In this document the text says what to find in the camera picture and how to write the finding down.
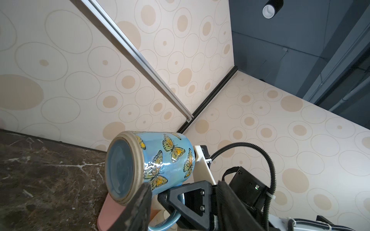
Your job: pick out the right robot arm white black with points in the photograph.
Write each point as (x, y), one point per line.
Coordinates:
(320, 176)

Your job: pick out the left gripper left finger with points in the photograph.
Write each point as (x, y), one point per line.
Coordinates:
(136, 215)

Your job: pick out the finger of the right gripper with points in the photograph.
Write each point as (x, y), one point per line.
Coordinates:
(195, 205)

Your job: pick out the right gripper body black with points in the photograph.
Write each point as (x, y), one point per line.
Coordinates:
(250, 191)

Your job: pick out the blue butterfly mug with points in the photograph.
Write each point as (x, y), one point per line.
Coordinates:
(162, 159)

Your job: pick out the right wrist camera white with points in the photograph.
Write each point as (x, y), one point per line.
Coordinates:
(201, 170)

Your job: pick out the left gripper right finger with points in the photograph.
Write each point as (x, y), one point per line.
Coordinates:
(232, 214)

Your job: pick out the left aluminium crossbar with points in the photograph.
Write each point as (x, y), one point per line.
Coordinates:
(135, 57)

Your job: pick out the pink plastic tray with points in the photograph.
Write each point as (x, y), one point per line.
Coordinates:
(111, 210)

